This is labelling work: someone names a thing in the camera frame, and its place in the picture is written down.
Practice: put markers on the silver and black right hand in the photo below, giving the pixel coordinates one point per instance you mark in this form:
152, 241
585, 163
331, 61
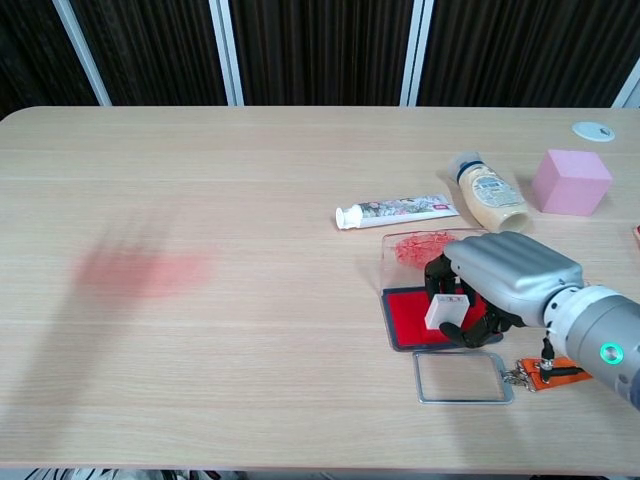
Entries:
515, 270

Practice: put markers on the white red stamp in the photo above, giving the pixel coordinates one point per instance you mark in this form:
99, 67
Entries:
445, 310

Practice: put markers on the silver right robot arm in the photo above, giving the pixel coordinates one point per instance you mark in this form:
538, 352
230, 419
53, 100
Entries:
590, 320

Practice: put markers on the cream squeeze bottle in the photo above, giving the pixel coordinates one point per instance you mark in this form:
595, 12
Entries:
490, 200

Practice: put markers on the pink foam cube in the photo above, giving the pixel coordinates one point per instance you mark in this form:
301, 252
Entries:
570, 185

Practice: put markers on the red ink pad clear lid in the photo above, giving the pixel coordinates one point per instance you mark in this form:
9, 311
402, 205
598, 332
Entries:
405, 310

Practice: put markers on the floral print toothpaste tube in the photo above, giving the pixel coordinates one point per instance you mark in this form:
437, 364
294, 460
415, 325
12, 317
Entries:
400, 210

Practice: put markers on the black and white fabric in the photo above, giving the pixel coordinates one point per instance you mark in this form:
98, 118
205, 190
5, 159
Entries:
65, 474

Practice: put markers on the clear badge holder metal frame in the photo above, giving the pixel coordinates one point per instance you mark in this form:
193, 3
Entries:
417, 380

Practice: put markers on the white partition post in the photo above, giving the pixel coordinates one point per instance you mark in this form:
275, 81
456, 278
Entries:
631, 90
227, 55
415, 55
82, 55

